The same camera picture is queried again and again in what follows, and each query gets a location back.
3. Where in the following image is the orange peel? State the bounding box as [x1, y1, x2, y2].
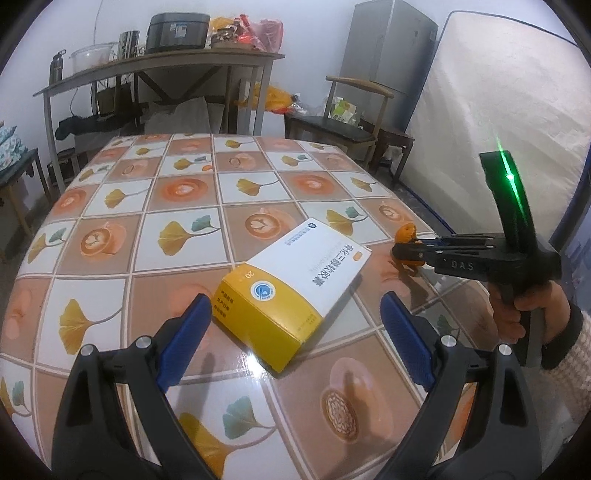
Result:
[393, 222, 424, 273]

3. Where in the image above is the yellow white medicine box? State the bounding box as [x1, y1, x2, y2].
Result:
[211, 218, 372, 374]

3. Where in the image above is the person right hand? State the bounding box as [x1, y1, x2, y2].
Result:
[488, 278, 573, 345]

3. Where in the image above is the dark wooden stool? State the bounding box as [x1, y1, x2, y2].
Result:
[366, 128, 415, 184]

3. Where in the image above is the wooden chair right side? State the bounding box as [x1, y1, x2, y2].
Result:
[284, 75, 394, 170]

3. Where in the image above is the white mattress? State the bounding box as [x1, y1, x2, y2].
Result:
[402, 11, 590, 238]

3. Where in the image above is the yellow plastic bag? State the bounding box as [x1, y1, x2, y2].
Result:
[236, 82, 294, 114]

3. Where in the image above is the patterned dining table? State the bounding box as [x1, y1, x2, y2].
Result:
[0, 133, 505, 480]

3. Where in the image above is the grey refrigerator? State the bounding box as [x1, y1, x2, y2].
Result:
[339, 1, 438, 131]

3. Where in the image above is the pink plastic bag on shelf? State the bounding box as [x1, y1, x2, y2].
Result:
[209, 14, 286, 53]

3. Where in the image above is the wooden chair with cushion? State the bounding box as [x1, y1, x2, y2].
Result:
[1, 146, 53, 240]

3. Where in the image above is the grey side table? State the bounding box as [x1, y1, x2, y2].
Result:
[32, 48, 287, 195]

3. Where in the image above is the floral cushion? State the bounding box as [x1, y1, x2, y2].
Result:
[0, 126, 26, 171]

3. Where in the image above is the grey rice cooker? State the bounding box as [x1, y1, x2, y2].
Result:
[145, 12, 211, 54]

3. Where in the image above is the metal water bottle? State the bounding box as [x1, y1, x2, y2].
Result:
[48, 49, 66, 85]

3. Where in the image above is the clear plastic bowl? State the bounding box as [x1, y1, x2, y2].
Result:
[70, 42, 116, 74]

